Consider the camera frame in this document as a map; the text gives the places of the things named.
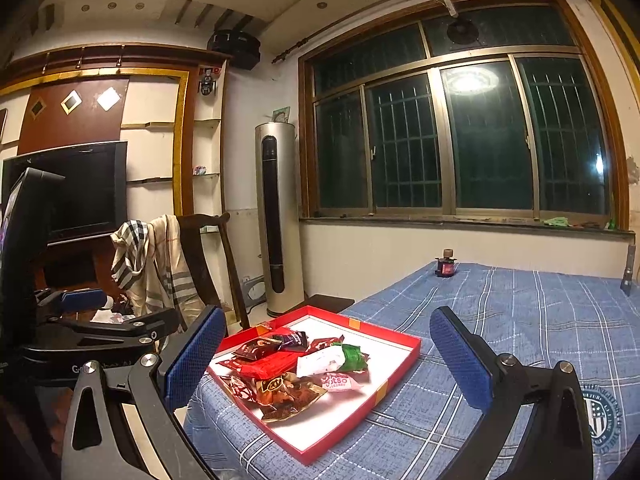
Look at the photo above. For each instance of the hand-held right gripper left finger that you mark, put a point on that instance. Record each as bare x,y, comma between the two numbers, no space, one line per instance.
195,355

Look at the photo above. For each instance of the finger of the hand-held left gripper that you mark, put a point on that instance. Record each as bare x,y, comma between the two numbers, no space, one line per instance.
80,301
115,330

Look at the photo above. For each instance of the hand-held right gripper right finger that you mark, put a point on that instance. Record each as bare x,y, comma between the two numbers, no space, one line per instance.
462,355

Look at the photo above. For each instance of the dark red snack packet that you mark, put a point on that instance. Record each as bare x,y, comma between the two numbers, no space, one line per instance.
257,349

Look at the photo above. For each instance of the long plain red snack packet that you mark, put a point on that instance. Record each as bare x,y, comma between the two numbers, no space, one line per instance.
267,366

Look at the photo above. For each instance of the brown purple snack packet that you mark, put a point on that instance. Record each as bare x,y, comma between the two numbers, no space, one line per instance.
292,341

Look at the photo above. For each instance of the gold brown snack packet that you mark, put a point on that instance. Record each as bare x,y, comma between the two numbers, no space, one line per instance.
287,395

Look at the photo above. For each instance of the green snack packet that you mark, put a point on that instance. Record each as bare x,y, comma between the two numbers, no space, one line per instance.
356,357

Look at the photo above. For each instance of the plain white snack packet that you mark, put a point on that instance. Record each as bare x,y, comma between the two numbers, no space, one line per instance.
320,361

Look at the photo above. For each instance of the red shallow box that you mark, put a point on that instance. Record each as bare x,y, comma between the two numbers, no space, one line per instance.
350,410

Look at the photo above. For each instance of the small red snack packet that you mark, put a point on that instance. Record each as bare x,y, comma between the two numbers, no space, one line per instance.
325,344

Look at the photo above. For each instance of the blue plaid printed cloth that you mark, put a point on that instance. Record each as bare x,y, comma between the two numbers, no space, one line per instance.
500,310

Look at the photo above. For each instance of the black white plaid scarf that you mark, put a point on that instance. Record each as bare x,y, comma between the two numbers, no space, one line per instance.
130,245

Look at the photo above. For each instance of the beige striped cloth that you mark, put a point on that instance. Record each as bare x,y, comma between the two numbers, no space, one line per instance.
165,270

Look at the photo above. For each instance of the small red device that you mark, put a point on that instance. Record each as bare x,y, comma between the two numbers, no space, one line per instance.
445,266

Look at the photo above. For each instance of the flat screen television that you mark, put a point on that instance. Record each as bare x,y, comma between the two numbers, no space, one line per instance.
85,190

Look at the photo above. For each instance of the dark wooden chair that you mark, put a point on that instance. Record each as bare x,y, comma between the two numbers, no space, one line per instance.
200,250

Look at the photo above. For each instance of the dark low stool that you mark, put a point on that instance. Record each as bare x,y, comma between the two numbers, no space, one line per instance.
332,304

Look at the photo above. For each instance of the green cloth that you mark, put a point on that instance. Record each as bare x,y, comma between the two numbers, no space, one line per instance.
556,221

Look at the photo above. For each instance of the tower air conditioner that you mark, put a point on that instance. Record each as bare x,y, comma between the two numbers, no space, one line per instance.
285,210

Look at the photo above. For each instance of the grey metal flashlight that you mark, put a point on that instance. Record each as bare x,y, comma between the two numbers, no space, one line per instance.
627,275

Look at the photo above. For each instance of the barred metal-framed window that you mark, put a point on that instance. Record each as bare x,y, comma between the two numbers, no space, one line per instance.
490,160

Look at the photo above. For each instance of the round black vent fan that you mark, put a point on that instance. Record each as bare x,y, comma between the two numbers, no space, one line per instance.
462,31

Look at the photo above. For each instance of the wooden display wall unit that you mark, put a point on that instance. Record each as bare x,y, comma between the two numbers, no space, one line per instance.
75,125

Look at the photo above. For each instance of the small wall-mounted device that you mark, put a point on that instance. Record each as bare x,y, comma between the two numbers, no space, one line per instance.
207,82

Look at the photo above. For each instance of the black wall speaker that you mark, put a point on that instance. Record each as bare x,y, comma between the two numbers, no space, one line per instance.
235,47

